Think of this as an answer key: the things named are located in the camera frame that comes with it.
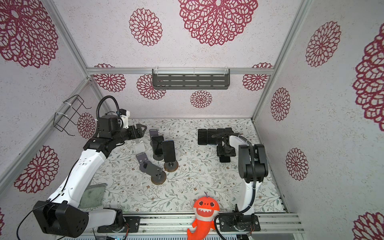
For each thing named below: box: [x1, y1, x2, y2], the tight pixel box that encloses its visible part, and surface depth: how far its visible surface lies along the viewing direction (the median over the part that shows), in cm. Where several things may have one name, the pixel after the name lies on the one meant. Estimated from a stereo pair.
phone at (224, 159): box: [219, 156, 231, 163], surface depth 97 cm
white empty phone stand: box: [131, 138, 146, 154], surface depth 104 cm
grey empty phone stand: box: [135, 152, 152, 173], surface depth 93 cm
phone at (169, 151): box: [162, 140, 176, 163], surface depth 88 cm
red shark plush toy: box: [187, 196, 221, 240], surface depth 71 cm
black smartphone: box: [197, 129, 208, 145], surface depth 112 cm
